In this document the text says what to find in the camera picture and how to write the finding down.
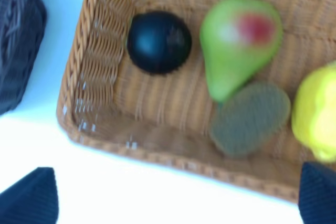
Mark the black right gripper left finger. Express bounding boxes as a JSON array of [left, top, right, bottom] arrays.
[[1, 167, 59, 223]]

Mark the green pear red blush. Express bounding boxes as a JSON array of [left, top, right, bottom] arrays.
[[199, 0, 283, 102]]

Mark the yellow lemon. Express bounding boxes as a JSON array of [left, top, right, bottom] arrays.
[[291, 61, 335, 163]]

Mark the brown kiwi fruit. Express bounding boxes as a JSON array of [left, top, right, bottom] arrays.
[[209, 82, 291, 158]]

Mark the orange wicker basket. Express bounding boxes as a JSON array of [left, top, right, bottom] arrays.
[[57, 0, 335, 202]]

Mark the dark brown wicker basket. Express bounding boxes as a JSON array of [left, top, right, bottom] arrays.
[[1, 0, 47, 114]]

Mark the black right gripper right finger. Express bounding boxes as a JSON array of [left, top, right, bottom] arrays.
[[298, 162, 335, 224]]

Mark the dark green mangosteen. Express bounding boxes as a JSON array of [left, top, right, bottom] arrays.
[[126, 10, 192, 75]]

